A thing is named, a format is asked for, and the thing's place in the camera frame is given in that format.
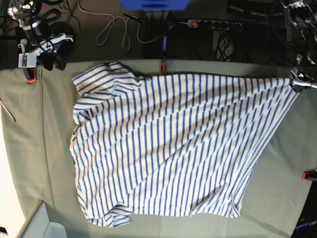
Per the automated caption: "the blue white striped t-shirt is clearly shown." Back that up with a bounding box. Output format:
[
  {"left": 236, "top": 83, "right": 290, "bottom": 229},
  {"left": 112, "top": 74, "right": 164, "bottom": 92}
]
[{"left": 69, "top": 62, "right": 297, "bottom": 228}]

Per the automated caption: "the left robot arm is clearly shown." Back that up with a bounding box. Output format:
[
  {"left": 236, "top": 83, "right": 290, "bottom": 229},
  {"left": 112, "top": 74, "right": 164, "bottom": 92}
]
[{"left": 281, "top": 0, "right": 317, "bottom": 93}]

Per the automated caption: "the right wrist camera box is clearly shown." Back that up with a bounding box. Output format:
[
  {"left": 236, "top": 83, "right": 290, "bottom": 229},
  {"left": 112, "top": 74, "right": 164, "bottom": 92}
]
[{"left": 18, "top": 53, "right": 37, "bottom": 68}]

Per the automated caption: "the red black clamp right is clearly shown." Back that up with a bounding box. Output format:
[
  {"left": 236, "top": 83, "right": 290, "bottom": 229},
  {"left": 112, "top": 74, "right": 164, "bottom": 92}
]
[{"left": 302, "top": 170, "right": 317, "bottom": 181}]

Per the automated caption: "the red black clamp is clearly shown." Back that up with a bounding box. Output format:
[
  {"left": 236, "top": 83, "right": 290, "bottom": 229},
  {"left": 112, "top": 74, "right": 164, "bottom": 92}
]
[
  {"left": 24, "top": 68, "right": 37, "bottom": 84},
  {"left": 302, "top": 170, "right": 317, "bottom": 181},
  {"left": 159, "top": 59, "right": 167, "bottom": 75}
]

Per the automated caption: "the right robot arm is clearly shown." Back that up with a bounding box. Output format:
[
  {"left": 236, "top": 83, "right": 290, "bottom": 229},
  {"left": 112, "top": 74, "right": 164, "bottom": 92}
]
[{"left": 7, "top": 0, "right": 75, "bottom": 71}]

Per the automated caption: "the white bin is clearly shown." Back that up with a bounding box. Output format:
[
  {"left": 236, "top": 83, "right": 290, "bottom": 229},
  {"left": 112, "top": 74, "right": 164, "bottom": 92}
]
[{"left": 16, "top": 200, "right": 67, "bottom": 238}]

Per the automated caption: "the black box with labels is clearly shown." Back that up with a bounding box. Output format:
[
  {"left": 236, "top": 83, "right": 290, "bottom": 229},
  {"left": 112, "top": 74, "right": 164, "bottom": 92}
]
[{"left": 226, "top": 0, "right": 273, "bottom": 19}]

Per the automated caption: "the red black clamp top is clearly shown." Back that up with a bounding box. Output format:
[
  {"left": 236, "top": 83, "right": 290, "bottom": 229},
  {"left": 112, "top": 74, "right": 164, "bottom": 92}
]
[{"left": 159, "top": 59, "right": 167, "bottom": 75}]

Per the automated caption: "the blue box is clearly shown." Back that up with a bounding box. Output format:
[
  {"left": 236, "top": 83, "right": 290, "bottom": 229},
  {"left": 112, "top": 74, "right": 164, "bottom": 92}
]
[{"left": 120, "top": 0, "right": 190, "bottom": 10}]

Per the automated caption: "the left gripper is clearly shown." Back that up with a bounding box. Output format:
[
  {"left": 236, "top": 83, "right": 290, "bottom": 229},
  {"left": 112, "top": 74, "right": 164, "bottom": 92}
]
[{"left": 289, "top": 66, "right": 317, "bottom": 93}]

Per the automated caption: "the red black clamp left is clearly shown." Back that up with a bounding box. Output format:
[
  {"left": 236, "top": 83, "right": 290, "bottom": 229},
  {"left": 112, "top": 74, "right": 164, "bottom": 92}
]
[{"left": 24, "top": 68, "right": 37, "bottom": 84}]

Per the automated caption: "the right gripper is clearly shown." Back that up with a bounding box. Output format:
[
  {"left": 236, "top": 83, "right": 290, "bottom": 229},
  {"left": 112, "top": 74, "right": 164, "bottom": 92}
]
[{"left": 18, "top": 33, "right": 74, "bottom": 71}]

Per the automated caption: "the white power strip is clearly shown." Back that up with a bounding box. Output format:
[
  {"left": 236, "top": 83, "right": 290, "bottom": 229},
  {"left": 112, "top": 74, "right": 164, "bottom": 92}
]
[{"left": 186, "top": 19, "right": 243, "bottom": 32}]

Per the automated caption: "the white looped cable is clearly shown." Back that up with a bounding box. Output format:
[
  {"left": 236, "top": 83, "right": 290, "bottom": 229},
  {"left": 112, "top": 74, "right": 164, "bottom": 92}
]
[{"left": 78, "top": 0, "right": 149, "bottom": 51}]

